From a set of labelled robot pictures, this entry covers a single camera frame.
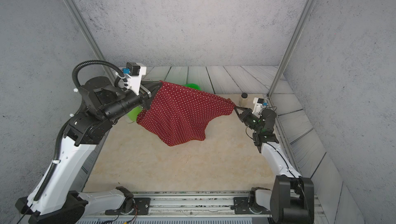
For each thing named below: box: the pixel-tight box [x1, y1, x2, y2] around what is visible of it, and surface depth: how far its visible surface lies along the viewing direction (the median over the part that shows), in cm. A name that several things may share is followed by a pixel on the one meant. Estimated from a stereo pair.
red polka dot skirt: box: [136, 80, 236, 147], surface depth 72 cm
